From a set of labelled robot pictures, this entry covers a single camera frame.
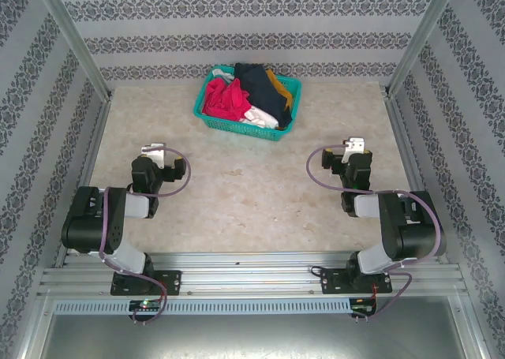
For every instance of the teal plastic laundry basket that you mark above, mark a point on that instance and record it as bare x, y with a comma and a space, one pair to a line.
244, 130

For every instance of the navy blue t-shirt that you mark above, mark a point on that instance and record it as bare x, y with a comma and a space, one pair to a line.
256, 87

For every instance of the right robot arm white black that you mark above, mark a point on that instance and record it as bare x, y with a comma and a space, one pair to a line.
414, 232

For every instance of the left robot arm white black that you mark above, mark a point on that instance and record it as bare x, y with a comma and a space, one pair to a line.
94, 217

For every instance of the cream white t-shirt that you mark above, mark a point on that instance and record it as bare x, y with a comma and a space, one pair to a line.
260, 116

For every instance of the red pink t-shirt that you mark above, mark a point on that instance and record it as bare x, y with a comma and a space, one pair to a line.
221, 98

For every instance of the white t-shirt teal print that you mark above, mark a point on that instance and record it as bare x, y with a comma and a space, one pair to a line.
223, 75

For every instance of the grey sheet metal panel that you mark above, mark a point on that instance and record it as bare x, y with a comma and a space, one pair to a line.
252, 335

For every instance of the aluminium side rail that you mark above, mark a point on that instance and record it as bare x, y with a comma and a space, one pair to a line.
397, 118
100, 118

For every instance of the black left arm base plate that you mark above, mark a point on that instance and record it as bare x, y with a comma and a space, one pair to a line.
171, 282

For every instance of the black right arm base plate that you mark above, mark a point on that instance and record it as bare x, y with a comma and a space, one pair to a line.
331, 282

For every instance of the aluminium mounting rail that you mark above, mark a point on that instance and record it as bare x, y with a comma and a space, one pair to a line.
252, 272

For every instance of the aluminium frame post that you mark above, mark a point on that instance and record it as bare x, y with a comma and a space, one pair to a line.
71, 31
424, 31

